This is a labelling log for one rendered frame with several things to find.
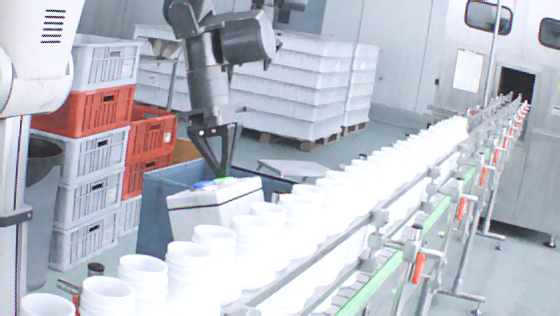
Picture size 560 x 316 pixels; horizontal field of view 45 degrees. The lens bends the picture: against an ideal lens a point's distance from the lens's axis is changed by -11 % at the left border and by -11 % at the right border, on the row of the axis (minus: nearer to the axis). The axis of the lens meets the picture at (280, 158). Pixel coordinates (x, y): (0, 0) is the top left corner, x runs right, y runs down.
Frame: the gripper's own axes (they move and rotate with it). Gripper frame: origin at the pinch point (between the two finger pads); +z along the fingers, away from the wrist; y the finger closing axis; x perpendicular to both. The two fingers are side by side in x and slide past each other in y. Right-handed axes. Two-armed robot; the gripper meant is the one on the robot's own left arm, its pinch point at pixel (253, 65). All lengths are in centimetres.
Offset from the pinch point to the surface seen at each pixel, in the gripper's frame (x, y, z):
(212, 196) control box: 77, -30, 10
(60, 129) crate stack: -105, 136, 54
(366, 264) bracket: 64, -48, 17
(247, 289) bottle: 101, -45, 10
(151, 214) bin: 16.6, 12.7, 36.1
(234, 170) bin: -13.9, 6.5, 28.9
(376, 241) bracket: 64, -49, 14
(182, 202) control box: 77, -26, 12
